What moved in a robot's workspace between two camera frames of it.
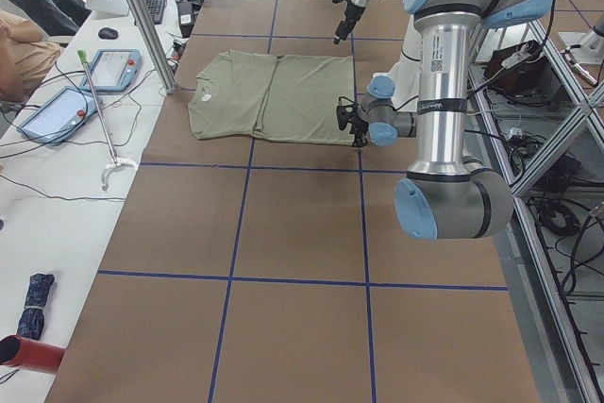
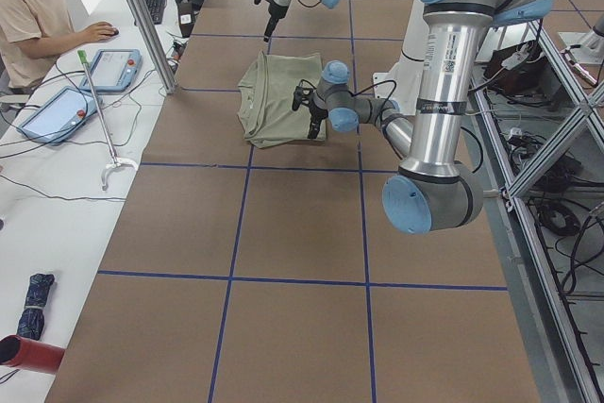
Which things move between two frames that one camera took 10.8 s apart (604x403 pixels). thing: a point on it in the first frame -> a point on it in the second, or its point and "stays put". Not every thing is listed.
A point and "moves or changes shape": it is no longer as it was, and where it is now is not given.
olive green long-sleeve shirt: [271, 97] moves or changes shape
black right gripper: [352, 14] -> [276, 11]
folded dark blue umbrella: [32, 321] stays put
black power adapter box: [186, 18] stays put
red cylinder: [32, 355] stays put
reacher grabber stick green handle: [116, 161] stays put
